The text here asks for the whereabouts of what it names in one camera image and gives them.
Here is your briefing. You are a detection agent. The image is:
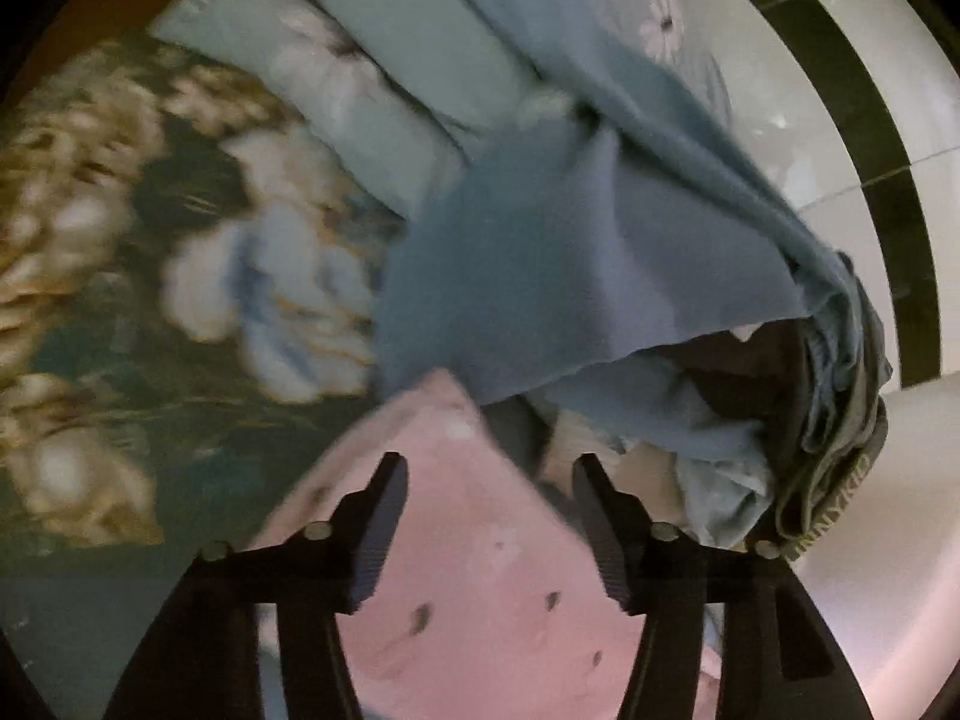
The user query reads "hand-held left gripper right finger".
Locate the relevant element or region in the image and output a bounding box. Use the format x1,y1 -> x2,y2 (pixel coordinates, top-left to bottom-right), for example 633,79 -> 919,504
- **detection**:
572,454 -> 856,720

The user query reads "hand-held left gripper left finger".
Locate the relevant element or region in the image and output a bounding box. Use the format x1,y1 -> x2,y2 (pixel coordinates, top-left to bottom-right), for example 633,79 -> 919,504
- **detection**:
101,452 -> 411,720

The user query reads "pink floral fleece blanket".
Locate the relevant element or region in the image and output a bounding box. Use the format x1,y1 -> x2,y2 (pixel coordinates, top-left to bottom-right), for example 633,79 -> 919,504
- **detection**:
247,369 -> 728,720

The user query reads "beige garment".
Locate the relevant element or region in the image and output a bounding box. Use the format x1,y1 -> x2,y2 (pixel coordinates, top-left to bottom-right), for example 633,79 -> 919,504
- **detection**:
540,420 -> 691,526

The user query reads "dark grey garment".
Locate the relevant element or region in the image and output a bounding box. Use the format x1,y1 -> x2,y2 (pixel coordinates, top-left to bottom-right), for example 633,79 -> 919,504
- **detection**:
660,315 -> 893,563

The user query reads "white wardrobe with black stripe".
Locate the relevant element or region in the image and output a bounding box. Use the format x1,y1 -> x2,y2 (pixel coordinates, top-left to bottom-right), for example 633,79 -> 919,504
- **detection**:
667,0 -> 960,720

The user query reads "blue cloth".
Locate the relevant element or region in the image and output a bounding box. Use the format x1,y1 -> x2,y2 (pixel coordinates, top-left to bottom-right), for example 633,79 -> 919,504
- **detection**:
375,0 -> 893,548

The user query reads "teal floral bed cover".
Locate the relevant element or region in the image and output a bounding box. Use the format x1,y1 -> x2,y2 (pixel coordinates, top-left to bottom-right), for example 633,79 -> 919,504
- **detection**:
0,30 -> 421,720

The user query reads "grey floral quilt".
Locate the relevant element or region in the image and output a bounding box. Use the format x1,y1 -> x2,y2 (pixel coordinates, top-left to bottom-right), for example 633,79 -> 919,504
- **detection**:
150,0 -> 736,211

